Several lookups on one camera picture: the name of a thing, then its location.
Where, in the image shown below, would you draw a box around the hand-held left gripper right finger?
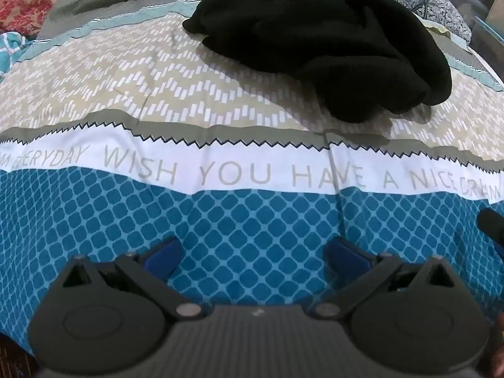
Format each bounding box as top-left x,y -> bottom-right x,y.
313,238 -> 454,320

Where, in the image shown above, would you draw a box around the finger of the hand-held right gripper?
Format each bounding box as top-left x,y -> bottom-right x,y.
477,209 -> 504,245

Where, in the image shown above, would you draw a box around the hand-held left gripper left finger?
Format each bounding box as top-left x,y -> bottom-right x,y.
58,236 -> 204,320

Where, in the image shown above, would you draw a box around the black pants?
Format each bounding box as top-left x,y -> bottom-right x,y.
182,0 -> 453,123

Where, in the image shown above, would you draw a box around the printed patterned bedsheet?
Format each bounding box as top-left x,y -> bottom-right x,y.
0,0 -> 504,363

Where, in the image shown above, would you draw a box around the teal wavy-pattern pillow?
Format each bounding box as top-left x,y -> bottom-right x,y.
0,31 -> 35,67

